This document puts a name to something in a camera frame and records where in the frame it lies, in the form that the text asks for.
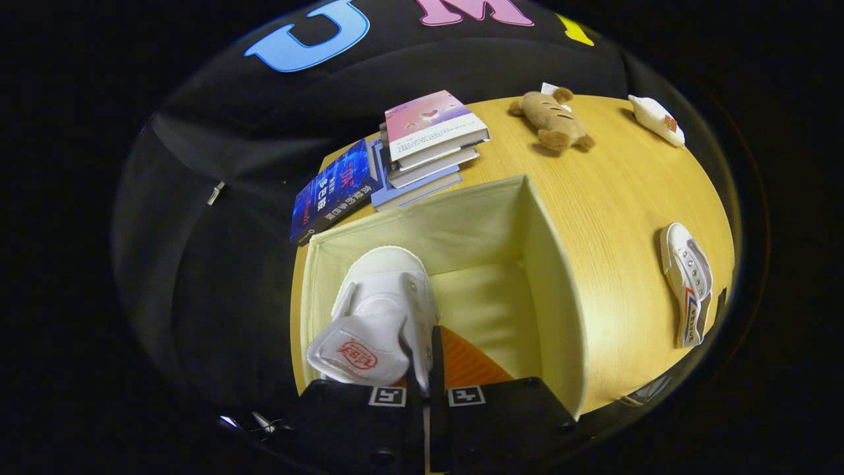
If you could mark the cream fabric storage box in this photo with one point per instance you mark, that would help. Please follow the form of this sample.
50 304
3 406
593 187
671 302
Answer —
475 231

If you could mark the silver clip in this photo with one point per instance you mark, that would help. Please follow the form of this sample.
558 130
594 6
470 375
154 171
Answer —
215 192

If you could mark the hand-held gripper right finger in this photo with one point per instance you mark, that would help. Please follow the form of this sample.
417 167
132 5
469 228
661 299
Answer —
437 359

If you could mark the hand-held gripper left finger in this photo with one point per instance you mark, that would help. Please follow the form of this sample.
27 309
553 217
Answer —
343 422

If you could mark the pink cover book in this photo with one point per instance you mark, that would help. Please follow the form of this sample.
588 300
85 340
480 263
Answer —
432 122

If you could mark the brown plush toy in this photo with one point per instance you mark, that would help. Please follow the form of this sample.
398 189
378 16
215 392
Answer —
554 119

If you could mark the white canvas shoe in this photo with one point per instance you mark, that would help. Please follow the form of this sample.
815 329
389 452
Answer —
376 310
689 284

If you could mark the dark blue book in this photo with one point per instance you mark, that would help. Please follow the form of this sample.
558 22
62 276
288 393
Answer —
333 194

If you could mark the white plush toy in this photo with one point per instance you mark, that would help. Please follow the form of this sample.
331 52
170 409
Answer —
656 119

